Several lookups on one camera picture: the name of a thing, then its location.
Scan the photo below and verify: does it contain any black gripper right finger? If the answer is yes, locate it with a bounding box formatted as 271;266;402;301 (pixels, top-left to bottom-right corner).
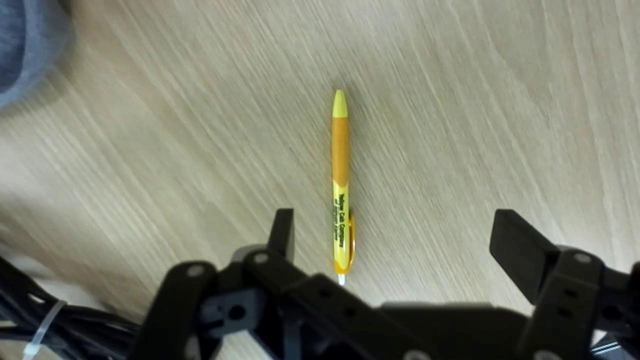
490;208;640;360

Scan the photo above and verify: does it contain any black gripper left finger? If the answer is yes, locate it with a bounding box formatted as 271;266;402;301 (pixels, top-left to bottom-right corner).
128;208;428;360

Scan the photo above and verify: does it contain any yellow orange pen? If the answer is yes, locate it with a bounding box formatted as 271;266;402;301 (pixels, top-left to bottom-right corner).
332;89;356;285

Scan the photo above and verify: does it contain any grey fleece cloth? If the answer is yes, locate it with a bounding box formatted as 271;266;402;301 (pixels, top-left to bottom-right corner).
0;0;73;108

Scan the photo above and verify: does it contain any black wrist cable bundle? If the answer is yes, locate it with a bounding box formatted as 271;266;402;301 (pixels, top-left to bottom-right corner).
0;256;146;360

